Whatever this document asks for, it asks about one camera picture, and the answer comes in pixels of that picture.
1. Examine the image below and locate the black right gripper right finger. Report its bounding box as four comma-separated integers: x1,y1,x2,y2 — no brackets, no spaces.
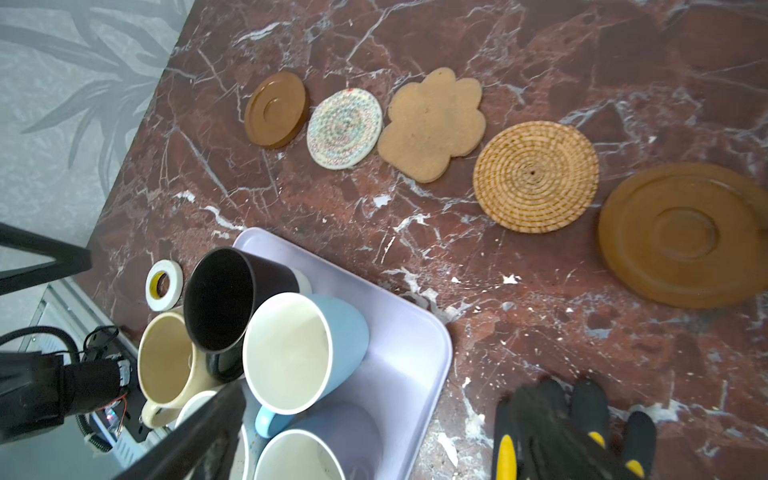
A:
510,384,643,480

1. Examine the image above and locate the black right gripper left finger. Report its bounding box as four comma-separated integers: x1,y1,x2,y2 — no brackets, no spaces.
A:
117,382,246,479

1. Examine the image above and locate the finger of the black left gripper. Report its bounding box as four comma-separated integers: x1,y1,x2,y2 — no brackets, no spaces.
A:
1,223,92,295

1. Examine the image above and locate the black mug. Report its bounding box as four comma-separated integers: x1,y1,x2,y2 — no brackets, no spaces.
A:
183,247,312,383

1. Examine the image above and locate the large round wooden coaster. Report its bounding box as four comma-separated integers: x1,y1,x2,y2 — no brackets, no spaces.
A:
598,163,767,309

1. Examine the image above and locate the small round wooden coaster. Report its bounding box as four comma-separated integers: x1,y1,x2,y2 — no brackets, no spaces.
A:
244,71,309,148

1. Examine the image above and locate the woven rattan round coaster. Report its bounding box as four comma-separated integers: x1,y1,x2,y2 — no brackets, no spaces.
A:
473,121,599,234

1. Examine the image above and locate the colourful woven round coaster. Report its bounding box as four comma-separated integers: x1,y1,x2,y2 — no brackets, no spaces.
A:
306,88,383,170

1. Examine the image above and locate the cork flower-shaped coaster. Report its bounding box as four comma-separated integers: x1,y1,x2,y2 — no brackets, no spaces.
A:
377,67,487,183

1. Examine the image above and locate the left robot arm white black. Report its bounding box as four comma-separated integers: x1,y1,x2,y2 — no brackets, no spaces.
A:
1,223,135,453

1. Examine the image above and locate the yellow black work glove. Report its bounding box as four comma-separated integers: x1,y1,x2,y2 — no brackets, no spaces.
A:
490,376,658,480

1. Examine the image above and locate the white mug front centre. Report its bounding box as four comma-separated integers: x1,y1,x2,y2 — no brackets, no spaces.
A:
174,380,253,480

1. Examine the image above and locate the beige mug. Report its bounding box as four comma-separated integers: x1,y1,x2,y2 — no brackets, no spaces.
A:
138,310,221,429

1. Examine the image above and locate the white tape roll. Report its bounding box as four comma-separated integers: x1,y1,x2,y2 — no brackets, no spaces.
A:
145,260,183,312

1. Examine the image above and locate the lilac mug white inside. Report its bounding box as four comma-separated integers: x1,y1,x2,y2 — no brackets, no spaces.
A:
254,402,383,479

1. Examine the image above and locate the light blue mug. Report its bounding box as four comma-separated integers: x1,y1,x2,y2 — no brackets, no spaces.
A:
242,293,370,439

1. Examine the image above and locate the lilac plastic tray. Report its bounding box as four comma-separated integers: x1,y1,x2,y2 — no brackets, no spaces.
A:
234,228,452,479

